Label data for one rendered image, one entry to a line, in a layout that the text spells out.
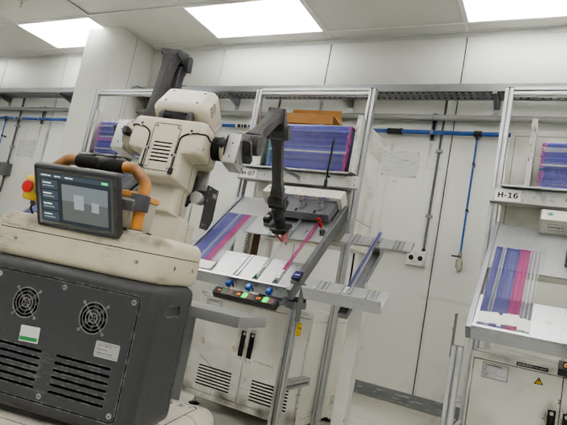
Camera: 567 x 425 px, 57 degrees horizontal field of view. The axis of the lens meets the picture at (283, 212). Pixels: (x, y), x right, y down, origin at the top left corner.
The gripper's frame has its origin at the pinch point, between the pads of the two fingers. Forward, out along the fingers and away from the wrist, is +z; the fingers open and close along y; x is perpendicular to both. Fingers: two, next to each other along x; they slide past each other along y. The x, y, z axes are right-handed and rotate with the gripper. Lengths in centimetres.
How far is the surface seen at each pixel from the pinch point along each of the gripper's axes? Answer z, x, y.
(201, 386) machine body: 64, 54, 36
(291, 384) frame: 35, 56, -25
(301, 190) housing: -6.5, -37.3, 6.4
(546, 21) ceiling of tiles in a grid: -29, -260, -97
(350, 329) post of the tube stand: 15, 34, -48
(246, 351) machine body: 47, 37, 13
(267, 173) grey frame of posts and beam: -11, -45, 32
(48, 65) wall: -12, -256, 473
